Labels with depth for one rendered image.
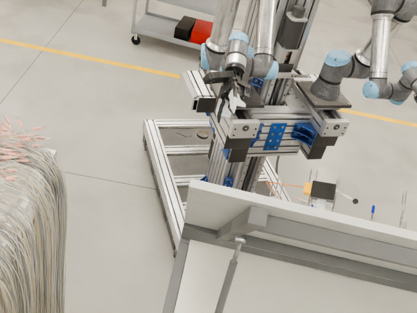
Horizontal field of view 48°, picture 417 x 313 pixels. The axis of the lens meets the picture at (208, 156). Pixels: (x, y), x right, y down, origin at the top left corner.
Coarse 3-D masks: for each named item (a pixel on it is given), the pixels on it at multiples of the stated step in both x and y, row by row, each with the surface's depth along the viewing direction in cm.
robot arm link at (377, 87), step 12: (384, 0) 194; (396, 0) 194; (372, 12) 198; (384, 12) 195; (372, 24) 200; (384, 24) 196; (372, 36) 200; (384, 36) 196; (372, 48) 200; (384, 48) 197; (372, 60) 200; (384, 60) 198; (372, 72) 200; (384, 72) 198; (372, 84) 198; (384, 84) 199; (372, 96) 200; (384, 96) 201
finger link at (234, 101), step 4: (232, 92) 156; (228, 96) 157; (232, 96) 155; (232, 100) 154; (236, 100) 154; (240, 100) 157; (232, 104) 153; (236, 104) 154; (240, 104) 155; (244, 104) 157; (232, 108) 153; (232, 112) 153
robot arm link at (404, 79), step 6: (402, 66) 200; (408, 66) 198; (414, 66) 196; (402, 72) 200; (408, 72) 197; (414, 72) 195; (402, 78) 200; (408, 78) 197; (414, 78) 194; (408, 84) 199
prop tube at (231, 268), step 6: (234, 264) 124; (228, 270) 126; (234, 270) 125; (228, 276) 126; (228, 282) 127; (222, 288) 129; (228, 288) 128; (222, 294) 129; (222, 300) 130; (222, 306) 131; (216, 312) 132; (222, 312) 133
